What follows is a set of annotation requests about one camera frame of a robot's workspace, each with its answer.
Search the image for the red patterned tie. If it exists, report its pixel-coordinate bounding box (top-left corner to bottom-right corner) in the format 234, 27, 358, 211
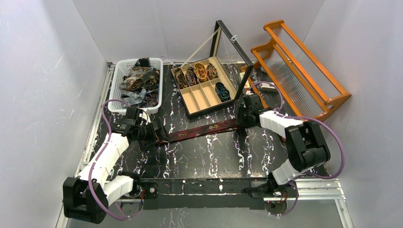
155, 119, 245, 145

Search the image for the blue green tie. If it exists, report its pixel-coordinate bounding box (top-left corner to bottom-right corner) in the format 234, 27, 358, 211
215, 82, 231, 102

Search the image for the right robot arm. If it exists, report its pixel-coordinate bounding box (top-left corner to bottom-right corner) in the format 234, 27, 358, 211
236, 94, 331, 196

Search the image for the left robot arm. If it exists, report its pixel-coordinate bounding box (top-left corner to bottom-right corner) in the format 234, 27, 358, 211
63, 107, 170, 224

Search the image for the pile of patterned ties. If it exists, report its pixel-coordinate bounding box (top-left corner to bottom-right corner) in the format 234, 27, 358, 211
118, 57, 160, 108

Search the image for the white stapler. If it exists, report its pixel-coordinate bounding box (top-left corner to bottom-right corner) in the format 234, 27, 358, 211
260, 83, 277, 92

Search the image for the wooden tie storage box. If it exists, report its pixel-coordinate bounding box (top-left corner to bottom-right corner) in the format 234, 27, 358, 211
171, 58, 234, 118

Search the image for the rolled brown patterned tie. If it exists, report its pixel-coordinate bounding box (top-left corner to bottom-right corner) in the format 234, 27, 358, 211
206, 63, 219, 80

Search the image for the orange wooden rack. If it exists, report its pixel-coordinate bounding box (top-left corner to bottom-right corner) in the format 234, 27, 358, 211
251, 20, 351, 122

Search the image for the rolled dark striped tie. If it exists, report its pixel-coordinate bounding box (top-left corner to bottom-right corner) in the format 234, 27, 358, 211
174, 68, 188, 89

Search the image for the rolled orange tie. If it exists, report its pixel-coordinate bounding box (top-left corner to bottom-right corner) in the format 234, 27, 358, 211
193, 63, 209, 83

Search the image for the rolled purple patterned tie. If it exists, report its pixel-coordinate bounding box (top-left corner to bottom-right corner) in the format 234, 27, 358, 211
186, 66, 198, 86

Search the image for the glass box lid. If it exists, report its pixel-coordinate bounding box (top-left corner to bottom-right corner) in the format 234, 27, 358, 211
210, 20, 253, 100

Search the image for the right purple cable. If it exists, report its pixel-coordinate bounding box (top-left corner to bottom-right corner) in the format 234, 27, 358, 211
249, 81, 345, 218

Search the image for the purple cable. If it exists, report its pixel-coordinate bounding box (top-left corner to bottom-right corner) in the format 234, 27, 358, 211
88, 99, 144, 221
249, 81, 345, 218

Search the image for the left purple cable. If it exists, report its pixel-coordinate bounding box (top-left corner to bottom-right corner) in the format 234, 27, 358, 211
88, 99, 144, 221

